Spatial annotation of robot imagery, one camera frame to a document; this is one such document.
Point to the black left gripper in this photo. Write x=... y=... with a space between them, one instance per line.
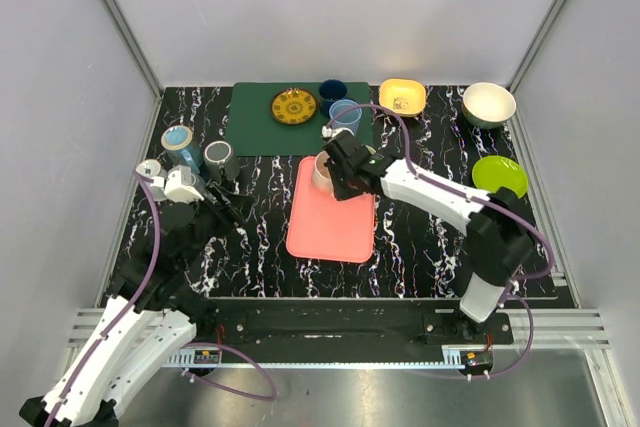
x=220 y=198

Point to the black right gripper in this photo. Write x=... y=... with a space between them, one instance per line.
x=340 y=192

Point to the pink and white mug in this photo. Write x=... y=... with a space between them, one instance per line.
x=321 y=179

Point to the dark grey mug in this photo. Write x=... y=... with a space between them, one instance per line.
x=221 y=162

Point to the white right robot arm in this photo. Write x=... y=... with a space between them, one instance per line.
x=497 y=242

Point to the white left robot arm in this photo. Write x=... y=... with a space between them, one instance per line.
x=150 y=314

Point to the light blue glazed mug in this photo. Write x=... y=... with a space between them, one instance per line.
x=180 y=145

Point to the white grey mug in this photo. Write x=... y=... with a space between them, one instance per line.
x=149 y=169

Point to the light blue plastic cup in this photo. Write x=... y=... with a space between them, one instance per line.
x=346 y=114

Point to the pink plastic tray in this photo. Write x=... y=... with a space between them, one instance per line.
x=323 y=228

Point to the dark green mat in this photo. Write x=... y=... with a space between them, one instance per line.
x=254 y=130

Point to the dark blue cup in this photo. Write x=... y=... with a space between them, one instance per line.
x=331 y=91

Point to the yellow patterned plate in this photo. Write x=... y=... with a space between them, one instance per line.
x=293 y=106

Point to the yellow square bowl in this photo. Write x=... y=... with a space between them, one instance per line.
x=407 y=98

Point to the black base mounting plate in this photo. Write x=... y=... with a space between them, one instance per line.
x=298 y=333

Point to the lime green plate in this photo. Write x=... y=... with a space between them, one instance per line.
x=494 y=172

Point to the white round bowl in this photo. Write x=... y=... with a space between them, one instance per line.
x=487 y=106

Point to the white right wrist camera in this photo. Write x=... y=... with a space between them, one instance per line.
x=328 y=133

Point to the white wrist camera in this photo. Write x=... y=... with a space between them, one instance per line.
x=179 y=185
x=328 y=133

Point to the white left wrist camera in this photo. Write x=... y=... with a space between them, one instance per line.
x=179 y=185

